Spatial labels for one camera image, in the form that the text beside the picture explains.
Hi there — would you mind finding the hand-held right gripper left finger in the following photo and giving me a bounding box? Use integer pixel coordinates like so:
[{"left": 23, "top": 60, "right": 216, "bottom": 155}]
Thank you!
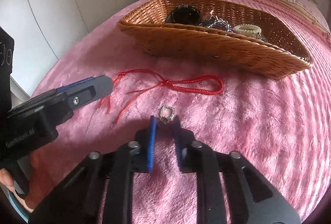
[{"left": 28, "top": 116, "right": 158, "bottom": 224}]

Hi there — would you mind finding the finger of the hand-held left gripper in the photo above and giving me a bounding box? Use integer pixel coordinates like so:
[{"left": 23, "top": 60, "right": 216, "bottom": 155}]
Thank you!
[{"left": 55, "top": 75, "right": 114, "bottom": 117}]

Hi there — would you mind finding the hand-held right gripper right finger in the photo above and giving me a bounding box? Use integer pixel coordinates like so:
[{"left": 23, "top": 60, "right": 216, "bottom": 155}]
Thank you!
[{"left": 171, "top": 116, "right": 302, "bottom": 224}]

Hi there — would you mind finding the small silver ring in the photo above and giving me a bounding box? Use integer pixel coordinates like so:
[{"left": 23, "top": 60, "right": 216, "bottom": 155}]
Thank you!
[{"left": 158, "top": 106, "right": 176, "bottom": 125}]

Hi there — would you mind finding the red string bracelet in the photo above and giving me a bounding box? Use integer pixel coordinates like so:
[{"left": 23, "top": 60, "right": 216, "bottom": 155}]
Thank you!
[{"left": 99, "top": 69, "right": 224, "bottom": 124}]

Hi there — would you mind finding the brown wicker basket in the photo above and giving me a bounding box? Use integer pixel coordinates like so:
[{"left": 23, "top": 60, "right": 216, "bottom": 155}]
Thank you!
[{"left": 118, "top": 0, "right": 314, "bottom": 81}]

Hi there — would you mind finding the black bangle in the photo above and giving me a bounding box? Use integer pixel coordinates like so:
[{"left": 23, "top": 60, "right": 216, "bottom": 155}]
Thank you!
[{"left": 164, "top": 5, "right": 202, "bottom": 26}]

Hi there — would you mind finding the silver chain bracelet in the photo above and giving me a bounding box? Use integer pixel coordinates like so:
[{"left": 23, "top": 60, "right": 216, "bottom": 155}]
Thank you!
[{"left": 200, "top": 14, "right": 235, "bottom": 33}]

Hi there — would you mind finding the cream coil hair tie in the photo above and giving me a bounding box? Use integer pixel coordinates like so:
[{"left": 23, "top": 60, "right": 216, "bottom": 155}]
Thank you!
[{"left": 234, "top": 24, "right": 262, "bottom": 39}]

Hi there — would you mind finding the person's left hand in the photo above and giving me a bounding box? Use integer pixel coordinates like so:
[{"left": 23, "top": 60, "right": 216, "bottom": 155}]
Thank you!
[{"left": 0, "top": 169, "right": 35, "bottom": 213}]

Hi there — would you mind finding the black smartphone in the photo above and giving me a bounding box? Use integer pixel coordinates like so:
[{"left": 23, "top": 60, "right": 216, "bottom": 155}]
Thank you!
[{"left": 0, "top": 27, "right": 15, "bottom": 122}]

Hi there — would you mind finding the white wardrobe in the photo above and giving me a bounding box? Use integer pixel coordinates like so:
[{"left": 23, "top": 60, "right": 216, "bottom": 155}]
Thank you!
[{"left": 0, "top": 0, "right": 167, "bottom": 97}]

